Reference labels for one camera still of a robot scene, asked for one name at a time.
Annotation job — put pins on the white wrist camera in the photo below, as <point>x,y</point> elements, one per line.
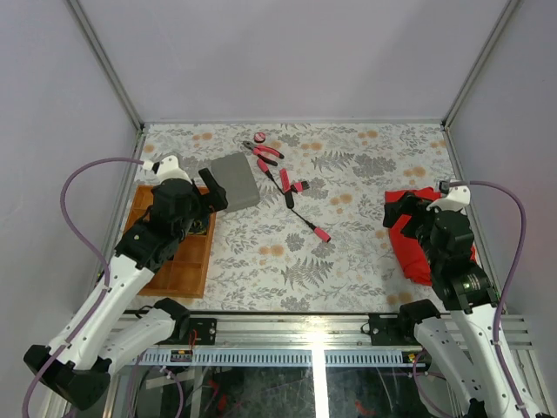
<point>166,168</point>
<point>453,197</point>

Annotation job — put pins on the red cloth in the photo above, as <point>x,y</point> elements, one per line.
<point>413,257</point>

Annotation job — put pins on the pink black utility knife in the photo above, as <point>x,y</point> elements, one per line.
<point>286,188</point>

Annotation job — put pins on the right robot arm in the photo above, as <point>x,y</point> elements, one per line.
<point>482,375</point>

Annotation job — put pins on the pink black pliers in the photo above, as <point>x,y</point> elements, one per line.
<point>266,154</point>

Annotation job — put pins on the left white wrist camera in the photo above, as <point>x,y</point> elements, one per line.
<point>166,168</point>

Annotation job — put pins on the pink black bit holder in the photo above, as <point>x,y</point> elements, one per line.
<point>301,186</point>

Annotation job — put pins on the orange wooden divided tray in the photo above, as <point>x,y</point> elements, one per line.
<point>183,261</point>

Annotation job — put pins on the small red tape measure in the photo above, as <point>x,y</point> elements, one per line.
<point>259,137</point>

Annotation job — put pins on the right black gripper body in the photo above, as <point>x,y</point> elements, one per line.
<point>419,224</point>

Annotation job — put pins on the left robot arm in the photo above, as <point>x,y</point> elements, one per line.
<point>79,362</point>

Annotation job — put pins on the grey plastic tool case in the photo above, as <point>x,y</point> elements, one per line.
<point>234,174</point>

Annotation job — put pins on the aluminium front rail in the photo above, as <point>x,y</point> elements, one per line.
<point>366,338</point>

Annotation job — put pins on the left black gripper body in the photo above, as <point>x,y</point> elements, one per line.
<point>214,198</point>

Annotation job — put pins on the pink black screwdriver short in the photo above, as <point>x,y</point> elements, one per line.
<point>263,167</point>

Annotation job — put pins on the pink black long screwdriver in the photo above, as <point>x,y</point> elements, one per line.
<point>323,235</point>

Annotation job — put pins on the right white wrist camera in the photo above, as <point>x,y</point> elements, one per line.
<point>453,197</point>

